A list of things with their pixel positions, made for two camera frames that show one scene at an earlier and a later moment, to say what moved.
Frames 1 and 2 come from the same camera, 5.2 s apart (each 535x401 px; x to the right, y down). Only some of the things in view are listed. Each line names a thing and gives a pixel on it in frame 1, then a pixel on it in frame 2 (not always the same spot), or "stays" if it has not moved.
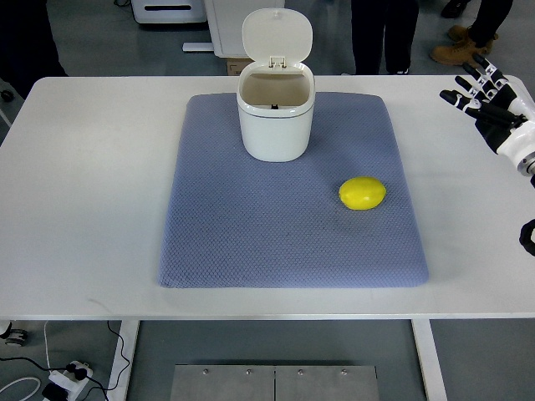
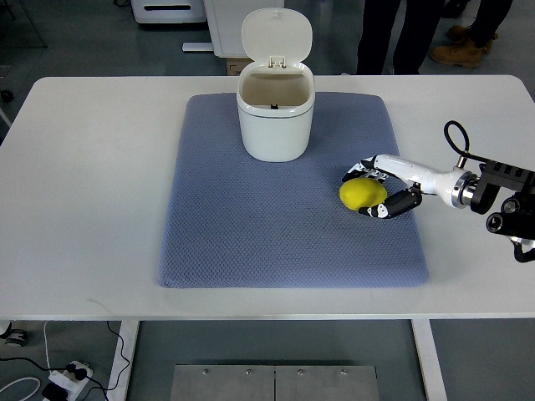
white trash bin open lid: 275,95 stays
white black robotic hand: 503,121 -> 405,181
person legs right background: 491,17 stays
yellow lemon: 362,193 stays
